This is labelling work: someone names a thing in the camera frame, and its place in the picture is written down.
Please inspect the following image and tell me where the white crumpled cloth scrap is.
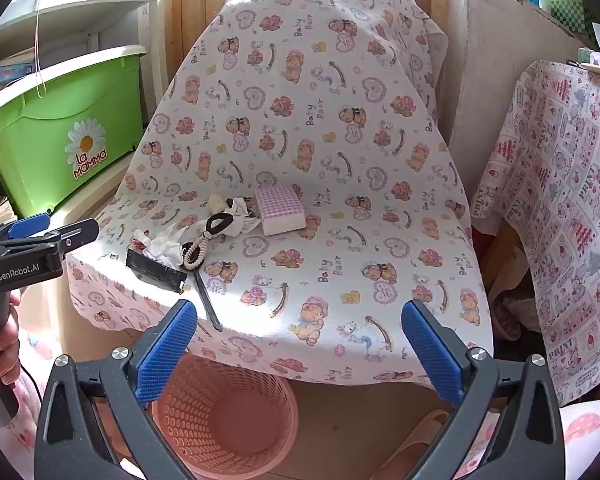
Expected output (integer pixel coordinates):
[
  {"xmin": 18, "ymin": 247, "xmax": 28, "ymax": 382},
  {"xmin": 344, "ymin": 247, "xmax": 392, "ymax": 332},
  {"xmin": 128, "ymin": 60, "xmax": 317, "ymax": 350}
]
[{"xmin": 225, "ymin": 197, "xmax": 262, "ymax": 239}]

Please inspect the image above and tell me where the black plastic spoon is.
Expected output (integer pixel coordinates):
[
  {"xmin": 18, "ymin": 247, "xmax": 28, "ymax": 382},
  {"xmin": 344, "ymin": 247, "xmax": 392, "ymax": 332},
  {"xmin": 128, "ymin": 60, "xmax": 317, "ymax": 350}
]
[{"xmin": 180, "ymin": 242, "xmax": 224, "ymax": 332}]

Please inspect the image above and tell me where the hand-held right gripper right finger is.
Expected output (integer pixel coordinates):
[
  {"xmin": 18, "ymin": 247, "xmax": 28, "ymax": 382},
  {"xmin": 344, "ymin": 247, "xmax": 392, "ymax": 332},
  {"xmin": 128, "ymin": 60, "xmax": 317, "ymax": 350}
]
[{"xmin": 401, "ymin": 299, "xmax": 566, "ymax": 480}]

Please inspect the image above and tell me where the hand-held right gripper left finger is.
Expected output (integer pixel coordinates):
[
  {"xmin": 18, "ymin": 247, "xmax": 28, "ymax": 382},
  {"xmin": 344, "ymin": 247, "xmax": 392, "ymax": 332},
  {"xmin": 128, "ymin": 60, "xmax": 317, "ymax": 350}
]
[{"xmin": 34, "ymin": 299, "xmax": 198, "ymax": 480}]

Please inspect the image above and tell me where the large white box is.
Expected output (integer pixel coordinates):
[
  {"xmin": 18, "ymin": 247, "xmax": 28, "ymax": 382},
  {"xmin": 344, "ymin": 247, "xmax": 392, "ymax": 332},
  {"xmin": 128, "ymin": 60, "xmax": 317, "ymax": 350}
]
[{"xmin": 445, "ymin": 0, "xmax": 597, "ymax": 198}]

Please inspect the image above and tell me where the green checked box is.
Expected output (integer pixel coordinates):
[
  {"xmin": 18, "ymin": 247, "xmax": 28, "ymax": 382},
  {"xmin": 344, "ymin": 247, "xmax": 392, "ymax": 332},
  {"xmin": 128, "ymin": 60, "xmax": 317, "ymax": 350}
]
[{"xmin": 547, "ymin": 0, "xmax": 600, "ymax": 38}]

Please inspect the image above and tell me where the white hanging string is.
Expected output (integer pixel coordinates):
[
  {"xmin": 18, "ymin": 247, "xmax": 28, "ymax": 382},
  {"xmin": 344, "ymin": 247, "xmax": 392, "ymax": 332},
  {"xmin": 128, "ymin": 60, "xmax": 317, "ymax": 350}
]
[{"xmin": 34, "ymin": 0, "xmax": 47, "ymax": 97}]

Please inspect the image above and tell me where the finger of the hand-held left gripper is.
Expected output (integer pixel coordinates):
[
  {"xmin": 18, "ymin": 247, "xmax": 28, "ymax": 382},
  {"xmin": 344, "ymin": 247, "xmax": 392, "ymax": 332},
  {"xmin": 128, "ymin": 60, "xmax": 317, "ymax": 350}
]
[
  {"xmin": 0, "ymin": 219, "xmax": 100, "ymax": 261},
  {"xmin": 0, "ymin": 213, "xmax": 51, "ymax": 248}
]

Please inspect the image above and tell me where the person's left hand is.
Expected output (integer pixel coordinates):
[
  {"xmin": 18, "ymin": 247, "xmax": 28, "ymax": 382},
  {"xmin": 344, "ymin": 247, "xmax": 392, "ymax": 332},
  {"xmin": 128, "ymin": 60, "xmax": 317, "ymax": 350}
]
[{"xmin": 0, "ymin": 290, "xmax": 22, "ymax": 386}]

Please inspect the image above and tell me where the cream beaded bracelet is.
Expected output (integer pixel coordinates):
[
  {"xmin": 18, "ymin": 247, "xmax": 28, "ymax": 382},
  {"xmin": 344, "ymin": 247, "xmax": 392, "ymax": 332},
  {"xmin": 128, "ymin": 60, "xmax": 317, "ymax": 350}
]
[{"xmin": 181, "ymin": 232, "xmax": 216, "ymax": 268}]

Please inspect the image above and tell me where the green plastic storage box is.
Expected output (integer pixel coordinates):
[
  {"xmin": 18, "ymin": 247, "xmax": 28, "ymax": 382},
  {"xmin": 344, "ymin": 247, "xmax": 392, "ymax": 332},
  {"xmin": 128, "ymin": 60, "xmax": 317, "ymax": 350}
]
[{"xmin": 0, "ymin": 45, "xmax": 148, "ymax": 217}]

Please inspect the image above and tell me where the white shelf unit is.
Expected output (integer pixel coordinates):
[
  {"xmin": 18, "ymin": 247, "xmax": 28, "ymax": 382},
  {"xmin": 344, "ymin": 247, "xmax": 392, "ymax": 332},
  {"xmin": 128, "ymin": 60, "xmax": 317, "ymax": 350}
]
[{"xmin": 0, "ymin": 0, "xmax": 162, "ymax": 78}]

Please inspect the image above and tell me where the bear print cloth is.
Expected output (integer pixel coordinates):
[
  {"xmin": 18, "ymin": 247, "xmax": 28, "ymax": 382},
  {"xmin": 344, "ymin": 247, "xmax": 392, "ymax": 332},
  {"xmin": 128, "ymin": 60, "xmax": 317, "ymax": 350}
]
[{"xmin": 65, "ymin": 0, "xmax": 496, "ymax": 391}]

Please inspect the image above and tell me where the pink patchwork print cloth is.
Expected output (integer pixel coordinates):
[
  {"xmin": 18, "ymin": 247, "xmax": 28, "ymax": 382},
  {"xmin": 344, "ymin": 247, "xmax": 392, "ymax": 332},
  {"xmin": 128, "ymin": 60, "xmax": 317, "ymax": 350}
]
[{"xmin": 471, "ymin": 59, "xmax": 600, "ymax": 407}]

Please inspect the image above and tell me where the red pink slipper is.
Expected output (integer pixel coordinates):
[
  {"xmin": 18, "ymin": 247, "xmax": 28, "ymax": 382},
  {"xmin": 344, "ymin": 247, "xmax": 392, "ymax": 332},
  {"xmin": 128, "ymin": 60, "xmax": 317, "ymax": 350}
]
[{"xmin": 492, "ymin": 292, "xmax": 526, "ymax": 343}]

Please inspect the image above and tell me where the wooden table leg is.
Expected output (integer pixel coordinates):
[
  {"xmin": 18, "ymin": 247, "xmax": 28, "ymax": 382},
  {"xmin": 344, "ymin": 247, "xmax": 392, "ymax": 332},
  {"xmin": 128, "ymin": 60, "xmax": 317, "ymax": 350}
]
[{"xmin": 484, "ymin": 220, "xmax": 527, "ymax": 293}]

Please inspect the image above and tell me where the white tissue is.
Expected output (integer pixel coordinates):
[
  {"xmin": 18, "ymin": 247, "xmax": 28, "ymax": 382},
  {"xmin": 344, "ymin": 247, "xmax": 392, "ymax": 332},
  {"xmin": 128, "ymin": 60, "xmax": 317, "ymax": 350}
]
[{"xmin": 131, "ymin": 227, "xmax": 188, "ymax": 266}]

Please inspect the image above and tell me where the pink perforated plastic basket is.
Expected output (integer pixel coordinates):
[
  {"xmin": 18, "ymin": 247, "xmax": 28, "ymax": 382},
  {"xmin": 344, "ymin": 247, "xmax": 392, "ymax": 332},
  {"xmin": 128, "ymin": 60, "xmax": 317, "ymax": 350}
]
[{"xmin": 152, "ymin": 352, "xmax": 299, "ymax": 480}]

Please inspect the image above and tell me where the pink checked sponge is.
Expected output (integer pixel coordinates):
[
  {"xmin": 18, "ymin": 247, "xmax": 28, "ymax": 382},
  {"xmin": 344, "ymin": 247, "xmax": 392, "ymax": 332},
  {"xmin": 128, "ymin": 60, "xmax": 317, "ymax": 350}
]
[{"xmin": 255, "ymin": 184, "xmax": 308, "ymax": 236}]

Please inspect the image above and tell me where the black hair tie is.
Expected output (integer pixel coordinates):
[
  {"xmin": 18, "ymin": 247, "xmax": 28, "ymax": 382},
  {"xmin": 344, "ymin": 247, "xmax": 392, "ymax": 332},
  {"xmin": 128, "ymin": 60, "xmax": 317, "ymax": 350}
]
[{"xmin": 203, "ymin": 211, "xmax": 237, "ymax": 237}]

